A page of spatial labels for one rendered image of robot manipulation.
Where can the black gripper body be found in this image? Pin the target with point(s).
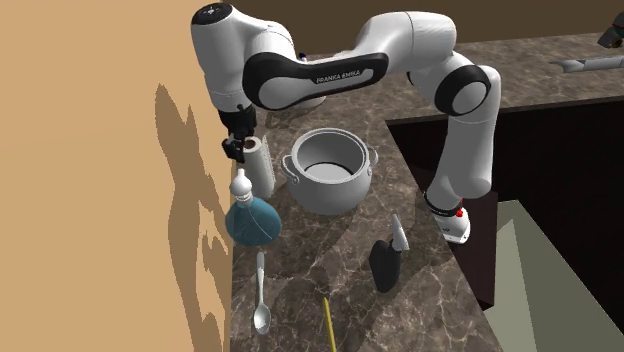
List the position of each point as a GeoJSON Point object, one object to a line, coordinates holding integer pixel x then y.
{"type": "Point", "coordinates": [239, 120]}

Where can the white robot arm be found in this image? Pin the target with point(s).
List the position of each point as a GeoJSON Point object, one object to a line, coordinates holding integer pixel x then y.
{"type": "Point", "coordinates": [419, 44]}

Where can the white paper towel roll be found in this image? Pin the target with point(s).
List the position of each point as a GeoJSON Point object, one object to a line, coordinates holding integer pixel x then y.
{"type": "Point", "coordinates": [263, 168]}

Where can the white vessel with blue tip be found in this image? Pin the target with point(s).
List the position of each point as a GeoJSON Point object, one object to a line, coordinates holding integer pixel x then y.
{"type": "Point", "coordinates": [312, 102]}

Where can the blue flask with white cap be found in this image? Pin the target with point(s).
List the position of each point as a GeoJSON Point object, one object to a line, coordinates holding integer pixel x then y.
{"type": "Point", "coordinates": [252, 224]}

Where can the grey cooking pot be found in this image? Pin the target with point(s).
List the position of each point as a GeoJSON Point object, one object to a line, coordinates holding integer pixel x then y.
{"type": "Point", "coordinates": [331, 192]}

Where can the silver spoon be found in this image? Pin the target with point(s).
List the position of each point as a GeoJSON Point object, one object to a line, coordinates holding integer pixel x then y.
{"type": "Point", "coordinates": [261, 317]}

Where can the black tool with white blade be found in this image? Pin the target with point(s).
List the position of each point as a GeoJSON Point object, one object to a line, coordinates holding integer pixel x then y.
{"type": "Point", "coordinates": [385, 268]}

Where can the yellow pencil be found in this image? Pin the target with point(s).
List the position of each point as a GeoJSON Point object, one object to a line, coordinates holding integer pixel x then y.
{"type": "Point", "coordinates": [329, 324]}

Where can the dark robot stand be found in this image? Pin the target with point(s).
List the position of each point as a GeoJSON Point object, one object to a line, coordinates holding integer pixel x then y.
{"type": "Point", "coordinates": [480, 273]}

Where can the grey long tool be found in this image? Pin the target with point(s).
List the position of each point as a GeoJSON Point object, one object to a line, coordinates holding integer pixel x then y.
{"type": "Point", "coordinates": [594, 64]}

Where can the dark grey object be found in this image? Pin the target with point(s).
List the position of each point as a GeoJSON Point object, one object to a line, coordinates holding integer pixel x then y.
{"type": "Point", "coordinates": [615, 34]}

